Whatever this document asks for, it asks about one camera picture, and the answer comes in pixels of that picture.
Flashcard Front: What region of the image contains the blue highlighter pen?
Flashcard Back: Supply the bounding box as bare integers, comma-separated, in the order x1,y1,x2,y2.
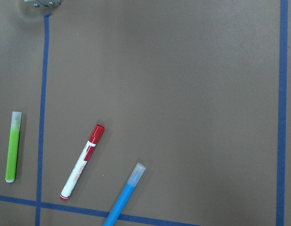
103,163,146,226

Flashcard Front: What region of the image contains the aluminium frame post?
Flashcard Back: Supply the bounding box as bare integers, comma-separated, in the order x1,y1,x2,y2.
24,0,63,8

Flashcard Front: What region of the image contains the green highlighter pen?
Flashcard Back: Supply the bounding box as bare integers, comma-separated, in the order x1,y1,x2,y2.
5,111,22,183

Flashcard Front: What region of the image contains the red capped white marker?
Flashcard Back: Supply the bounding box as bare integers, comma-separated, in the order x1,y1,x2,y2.
60,124,105,201

